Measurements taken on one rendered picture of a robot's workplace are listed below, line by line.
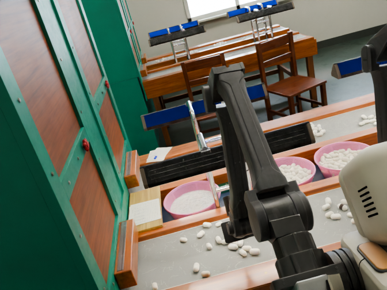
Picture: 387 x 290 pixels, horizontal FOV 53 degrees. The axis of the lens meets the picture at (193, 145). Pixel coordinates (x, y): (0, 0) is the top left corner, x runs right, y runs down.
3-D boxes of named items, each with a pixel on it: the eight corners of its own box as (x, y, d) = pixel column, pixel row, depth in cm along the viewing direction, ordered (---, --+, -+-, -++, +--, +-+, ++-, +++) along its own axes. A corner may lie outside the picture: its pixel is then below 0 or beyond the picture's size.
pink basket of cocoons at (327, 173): (390, 178, 168) (389, 159, 164) (330, 194, 168) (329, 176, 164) (359, 153, 192) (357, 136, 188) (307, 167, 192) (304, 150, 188)
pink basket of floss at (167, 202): (235, 203, 178) (232, 186, 175) (200, 239, 162) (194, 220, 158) (193, 192, 196) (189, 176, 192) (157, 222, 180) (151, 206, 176)
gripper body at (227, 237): (220, 223, 125) (220, 221, 118) (250, 215, 126) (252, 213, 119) (225, 243, 124) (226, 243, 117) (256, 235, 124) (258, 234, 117)
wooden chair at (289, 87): (296, 141, 365) (282, 46, 327) (268, 130, 402) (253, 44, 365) (331, 125, 378) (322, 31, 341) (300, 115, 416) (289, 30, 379)
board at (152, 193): (163, 226, 160) (162, 224, 160) (128, 236, 160) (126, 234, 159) (160, 187, 190) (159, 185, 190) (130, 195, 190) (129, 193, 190)
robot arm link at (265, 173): (201, 54, 90) (243, 47, 91) (201, 92, 102) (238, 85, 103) (264, 235, 67) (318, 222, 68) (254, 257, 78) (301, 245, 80)
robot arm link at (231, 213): (204, 87, 95) (246, 79, 96) (200, 85, 100) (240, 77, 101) (230, 243, 105) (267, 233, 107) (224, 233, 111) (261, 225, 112)
